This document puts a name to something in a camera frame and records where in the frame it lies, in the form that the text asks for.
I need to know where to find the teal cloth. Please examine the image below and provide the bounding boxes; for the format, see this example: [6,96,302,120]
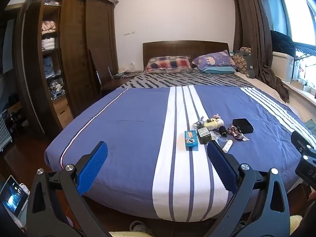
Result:
[306,120,316,136]

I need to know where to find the patterned brown bag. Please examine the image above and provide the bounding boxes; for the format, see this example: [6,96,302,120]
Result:
[232,47,252,78]

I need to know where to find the black metal rack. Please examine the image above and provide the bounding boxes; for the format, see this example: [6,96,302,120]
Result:
[292,41,316,68]

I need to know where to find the blue snack packet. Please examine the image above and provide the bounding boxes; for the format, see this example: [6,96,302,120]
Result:
[184,129,199,150]

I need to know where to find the black clothes pile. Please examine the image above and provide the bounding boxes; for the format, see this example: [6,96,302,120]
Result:
[270,30,297,58]

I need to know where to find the yellow plastic bottle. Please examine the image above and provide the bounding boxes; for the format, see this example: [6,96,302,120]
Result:
[204,120,221,130]

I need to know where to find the cables on nightstand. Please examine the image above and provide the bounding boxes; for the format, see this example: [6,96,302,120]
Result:
[112,67,132,80]

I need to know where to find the grey slippers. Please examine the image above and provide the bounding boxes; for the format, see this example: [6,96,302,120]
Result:
[130,221,149,234]

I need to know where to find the teal pillow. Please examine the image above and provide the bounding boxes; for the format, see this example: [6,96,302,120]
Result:
[201,65,237,75]

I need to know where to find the cream fluffy rug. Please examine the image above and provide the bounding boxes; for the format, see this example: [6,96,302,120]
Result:
[289,215,303,235]

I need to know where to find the pink patterned ribbon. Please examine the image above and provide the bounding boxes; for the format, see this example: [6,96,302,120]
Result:
[227,125,249,142]

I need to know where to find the blue folded clothes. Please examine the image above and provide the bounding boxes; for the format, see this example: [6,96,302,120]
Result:
[43,55,61,79]

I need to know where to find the blue white striped blanket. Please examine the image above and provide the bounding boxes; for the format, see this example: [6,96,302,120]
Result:
[44,85,316,223]

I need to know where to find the window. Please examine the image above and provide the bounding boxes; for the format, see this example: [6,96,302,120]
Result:
[262,0,316,79]

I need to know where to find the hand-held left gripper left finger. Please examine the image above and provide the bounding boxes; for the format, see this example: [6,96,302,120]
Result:
[26,141,109,237]

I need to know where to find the black box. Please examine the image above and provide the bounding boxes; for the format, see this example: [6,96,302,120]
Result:
[232,118,254,134]

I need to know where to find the tablet screen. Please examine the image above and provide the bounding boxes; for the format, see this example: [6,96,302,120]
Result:
[0,175,30,220]

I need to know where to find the pink folded clothes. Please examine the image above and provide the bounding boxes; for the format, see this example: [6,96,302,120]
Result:
[41,20,57,35]

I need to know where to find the wooden nightstand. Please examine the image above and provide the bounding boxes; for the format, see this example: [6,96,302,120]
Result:
[100,70,144,97]

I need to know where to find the braided cord keychain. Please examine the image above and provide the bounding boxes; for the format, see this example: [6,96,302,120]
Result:
[193,116,207,129]

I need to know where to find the white storage bin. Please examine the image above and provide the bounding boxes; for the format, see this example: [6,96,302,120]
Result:
[272,52,296,82]

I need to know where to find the purple elephant print pillow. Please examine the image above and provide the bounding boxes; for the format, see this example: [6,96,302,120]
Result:
[192,50,237,70]

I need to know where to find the grey green soft bag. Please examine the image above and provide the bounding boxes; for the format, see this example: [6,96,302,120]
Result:
[243,52,258,79]

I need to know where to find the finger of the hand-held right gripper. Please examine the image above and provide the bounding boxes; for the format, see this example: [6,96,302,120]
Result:
[291,130,316,160]

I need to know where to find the wooden headboard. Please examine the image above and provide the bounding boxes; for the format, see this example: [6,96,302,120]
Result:
[143,40,229,71]

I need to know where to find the mixed clothes heap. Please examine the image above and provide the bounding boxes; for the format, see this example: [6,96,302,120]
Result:
[48,78,66,101]

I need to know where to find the plaid pillow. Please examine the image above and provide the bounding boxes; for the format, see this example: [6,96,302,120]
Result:
[144,55,193,74]

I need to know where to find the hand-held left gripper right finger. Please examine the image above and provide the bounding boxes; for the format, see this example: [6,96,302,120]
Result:
[207,142,290,237]

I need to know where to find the clear plastic wrapper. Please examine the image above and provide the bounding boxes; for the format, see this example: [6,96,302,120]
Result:
[209,131,226,144]

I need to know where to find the dark green labelled box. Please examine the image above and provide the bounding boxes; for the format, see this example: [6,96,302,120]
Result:
[197,126,211,144]

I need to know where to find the wooden wardrobe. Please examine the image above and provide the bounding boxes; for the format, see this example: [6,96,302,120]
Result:
[12,0,119,139]

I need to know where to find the brown curtain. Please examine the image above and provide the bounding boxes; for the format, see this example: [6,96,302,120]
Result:
[228,0,290,103]

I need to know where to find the white radiator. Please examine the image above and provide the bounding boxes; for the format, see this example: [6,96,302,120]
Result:
[0,116,13,153]

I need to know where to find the grey zebra print sheet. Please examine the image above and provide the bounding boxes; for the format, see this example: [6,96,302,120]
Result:
[116,70,257,89]

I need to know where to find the white striped fabric basket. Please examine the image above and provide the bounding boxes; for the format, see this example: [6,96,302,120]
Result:
[41,38,56,51]

